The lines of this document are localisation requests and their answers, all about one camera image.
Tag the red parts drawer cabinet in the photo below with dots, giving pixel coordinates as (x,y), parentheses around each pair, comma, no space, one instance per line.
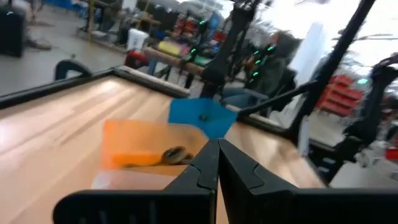
(339,96)

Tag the wooden workbench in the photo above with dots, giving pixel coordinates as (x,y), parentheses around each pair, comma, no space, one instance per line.
(174,60)

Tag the white box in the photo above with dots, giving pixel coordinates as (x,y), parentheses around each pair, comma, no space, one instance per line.
(136,39)

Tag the red tool case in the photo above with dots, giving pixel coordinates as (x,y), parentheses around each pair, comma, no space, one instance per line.
(136,59)

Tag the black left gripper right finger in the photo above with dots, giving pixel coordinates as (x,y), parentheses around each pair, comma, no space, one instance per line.
(245,183)

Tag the orange plastic bin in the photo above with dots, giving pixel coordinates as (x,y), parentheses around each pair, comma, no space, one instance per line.
(133,140)

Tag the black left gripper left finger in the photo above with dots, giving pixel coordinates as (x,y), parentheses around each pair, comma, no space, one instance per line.
(199,177)

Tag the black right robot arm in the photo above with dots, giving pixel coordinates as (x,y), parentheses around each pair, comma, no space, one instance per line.
(224,56)

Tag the black box with green lights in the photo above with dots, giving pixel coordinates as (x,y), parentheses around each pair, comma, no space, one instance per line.
(258,62)

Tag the black hook bracket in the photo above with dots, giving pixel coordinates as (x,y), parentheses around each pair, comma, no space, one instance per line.
(63,67)

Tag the person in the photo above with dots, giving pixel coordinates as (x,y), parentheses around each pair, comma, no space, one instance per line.
(273,71)

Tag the teal plastic bin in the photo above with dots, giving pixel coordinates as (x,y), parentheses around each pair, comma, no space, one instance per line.
(202,115)

